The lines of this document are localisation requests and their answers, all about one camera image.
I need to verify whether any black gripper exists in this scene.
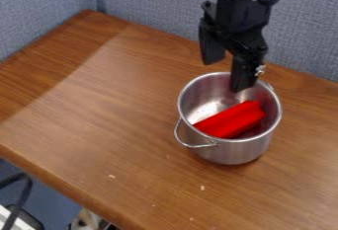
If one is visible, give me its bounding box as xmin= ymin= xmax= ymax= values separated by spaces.
xmin=198 ymin=0 xmax=277 ymax=93

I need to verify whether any stainless steel pot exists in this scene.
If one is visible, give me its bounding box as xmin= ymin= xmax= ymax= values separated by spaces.
xmin=174 ymin=72 xmax=282 ymax=165

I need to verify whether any red rectangular block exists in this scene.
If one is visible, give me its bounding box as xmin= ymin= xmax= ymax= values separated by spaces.
xmin=194 ymin=101 xmax=266 ymax=139

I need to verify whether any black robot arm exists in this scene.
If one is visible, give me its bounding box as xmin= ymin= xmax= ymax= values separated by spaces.
xmin=198 ymin=0 xmax=281 ymax=93

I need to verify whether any white object under table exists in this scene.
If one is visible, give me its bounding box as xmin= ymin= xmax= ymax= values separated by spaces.
xmin=65 ymin=208 xmax=119 ymax=230

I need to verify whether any black and white floor object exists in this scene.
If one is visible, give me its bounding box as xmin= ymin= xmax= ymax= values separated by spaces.
xmin=0 ymin=205 xmax=45 ymax=230

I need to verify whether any black cable loop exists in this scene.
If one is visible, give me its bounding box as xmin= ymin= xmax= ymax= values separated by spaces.
xmin=0 ymin=173 xmax=35 ymax=230

